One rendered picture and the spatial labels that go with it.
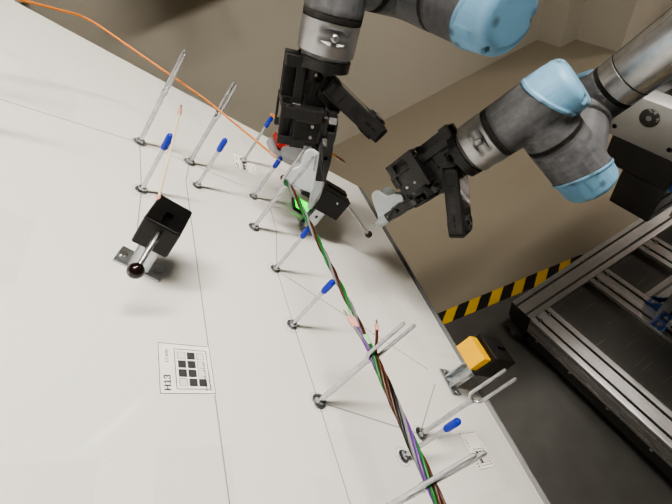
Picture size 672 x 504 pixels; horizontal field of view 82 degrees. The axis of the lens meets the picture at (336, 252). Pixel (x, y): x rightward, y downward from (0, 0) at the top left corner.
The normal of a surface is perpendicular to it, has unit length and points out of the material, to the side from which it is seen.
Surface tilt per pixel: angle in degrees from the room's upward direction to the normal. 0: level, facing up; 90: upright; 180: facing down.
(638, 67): 75
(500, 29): 90
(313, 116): 82
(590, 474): 0
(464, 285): 0
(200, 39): 90
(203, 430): 53
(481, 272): 0
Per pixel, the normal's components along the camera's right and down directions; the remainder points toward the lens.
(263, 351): 0.61, -0.67
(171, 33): 0.47, 0.61
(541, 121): -0.22, 0.68
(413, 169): -0.57, 0.32
